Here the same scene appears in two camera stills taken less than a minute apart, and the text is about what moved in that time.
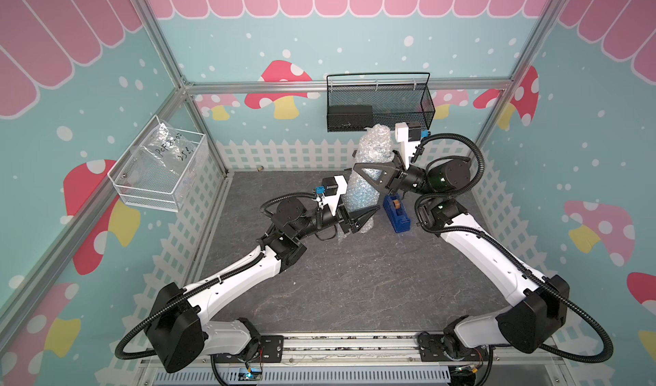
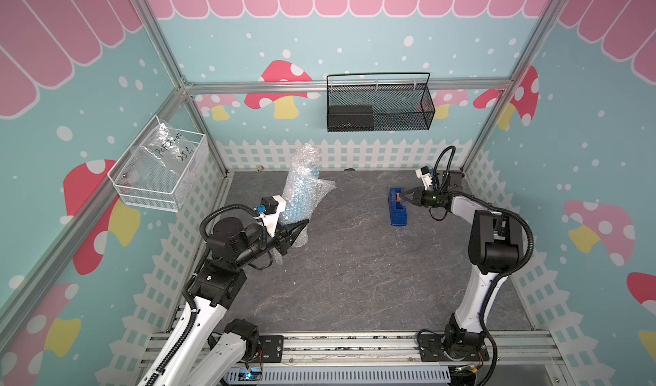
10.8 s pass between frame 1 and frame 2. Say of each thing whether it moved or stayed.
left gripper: moved
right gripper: moved
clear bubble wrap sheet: moved
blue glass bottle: moved
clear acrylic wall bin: stayed
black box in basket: stayed
